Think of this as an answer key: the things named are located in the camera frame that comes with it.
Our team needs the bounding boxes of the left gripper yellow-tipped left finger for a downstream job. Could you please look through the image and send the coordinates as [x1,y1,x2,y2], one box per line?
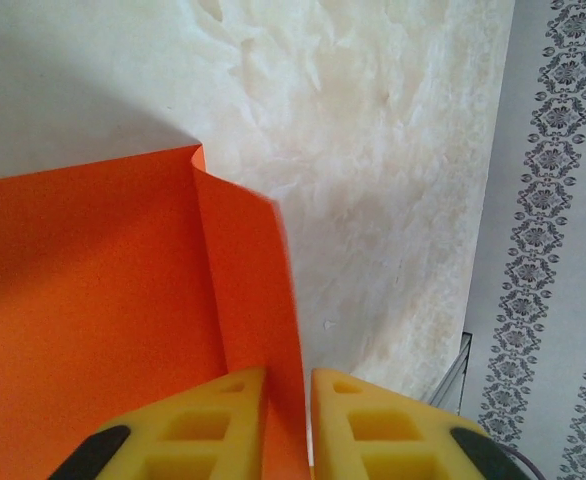
[47,366,267,480]

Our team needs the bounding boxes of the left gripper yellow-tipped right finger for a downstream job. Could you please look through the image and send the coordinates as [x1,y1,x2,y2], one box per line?
[311,366,524,480]

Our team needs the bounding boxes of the orange paper sheet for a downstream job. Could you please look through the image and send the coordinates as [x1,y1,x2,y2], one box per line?
[0,143,309,480]

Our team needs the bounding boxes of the aluminium side rail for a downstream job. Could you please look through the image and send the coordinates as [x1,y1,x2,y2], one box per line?
[422,332,472,416]

